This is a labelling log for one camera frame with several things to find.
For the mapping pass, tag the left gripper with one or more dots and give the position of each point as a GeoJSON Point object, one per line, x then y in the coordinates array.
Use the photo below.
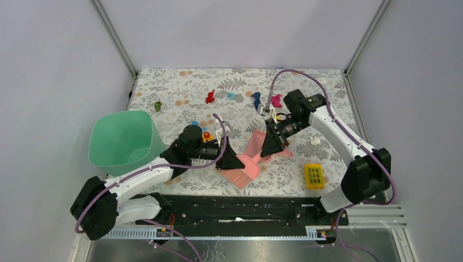
{"type": "Point", "coordinates": [229, 159]}

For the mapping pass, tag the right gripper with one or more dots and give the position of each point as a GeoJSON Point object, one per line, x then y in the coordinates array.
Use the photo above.
{"type": "Point", "coordinates": [274, 141]}

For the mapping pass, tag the pink dustpan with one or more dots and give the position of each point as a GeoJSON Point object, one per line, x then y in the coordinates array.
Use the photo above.
{"type": "Point", "coordinates": [255, 144]}

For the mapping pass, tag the pink brush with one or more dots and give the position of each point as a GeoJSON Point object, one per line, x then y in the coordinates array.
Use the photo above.
{"type": "Point", "coordinates": [242, 177]}

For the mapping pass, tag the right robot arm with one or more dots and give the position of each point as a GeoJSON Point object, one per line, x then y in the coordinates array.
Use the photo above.
{"type": "Point", "coordinates": [367, 167]}

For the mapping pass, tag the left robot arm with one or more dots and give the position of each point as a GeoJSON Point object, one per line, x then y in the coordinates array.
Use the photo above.
{"type": "Point", "coordinates": [103, 204]}

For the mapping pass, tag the toy block car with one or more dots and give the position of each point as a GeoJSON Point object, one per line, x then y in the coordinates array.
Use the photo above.
{"type": "Point", "coordinates": [207, 136]}

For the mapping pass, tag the yellow grid block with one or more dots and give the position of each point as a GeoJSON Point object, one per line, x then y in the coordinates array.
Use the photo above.
{"type": "Point", "coordinates": [314, 176]}

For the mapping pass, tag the red paper scrap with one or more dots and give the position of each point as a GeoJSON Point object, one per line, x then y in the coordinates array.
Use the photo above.
{"type": "Point", "coordinates": [210, 97]}

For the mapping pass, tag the green paper scrap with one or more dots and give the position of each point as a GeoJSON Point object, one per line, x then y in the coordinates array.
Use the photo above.
{"type": "Point", "coordinates": [158, 106]}

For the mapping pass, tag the green trash bin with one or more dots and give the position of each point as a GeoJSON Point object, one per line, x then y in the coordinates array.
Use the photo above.
{"type": "Point", "coordinates": [124, 141]}

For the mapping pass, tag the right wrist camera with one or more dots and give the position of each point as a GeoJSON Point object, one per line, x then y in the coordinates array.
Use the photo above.
{"type": "Point", "coordinates": [269, 112]}

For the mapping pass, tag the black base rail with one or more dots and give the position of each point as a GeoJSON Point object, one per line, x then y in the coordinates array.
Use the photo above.
{"type": "Point", "coordinates": [244, 216]}

